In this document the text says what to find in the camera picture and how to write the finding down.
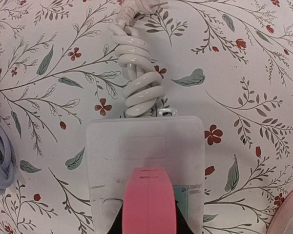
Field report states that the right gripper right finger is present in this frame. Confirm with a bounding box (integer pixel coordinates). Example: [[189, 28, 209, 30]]
[[175, 201, 193, 234]]

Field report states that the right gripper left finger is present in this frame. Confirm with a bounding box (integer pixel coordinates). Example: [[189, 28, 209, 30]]
[[107, 205, 123, 234]]

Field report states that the pink plug adapter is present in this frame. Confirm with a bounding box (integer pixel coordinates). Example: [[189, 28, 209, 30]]
[[122, 168, 177, 234]]

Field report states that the white power strip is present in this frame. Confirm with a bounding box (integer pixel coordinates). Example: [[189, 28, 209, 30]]
[[85, 116, 205, 234]]

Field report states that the pink round socket base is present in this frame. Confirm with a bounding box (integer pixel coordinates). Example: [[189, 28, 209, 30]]
[[266, 191, 293, 234]]

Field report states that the white power strip cable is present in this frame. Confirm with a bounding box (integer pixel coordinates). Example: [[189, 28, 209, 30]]
[[107, 0, 169, 117]]

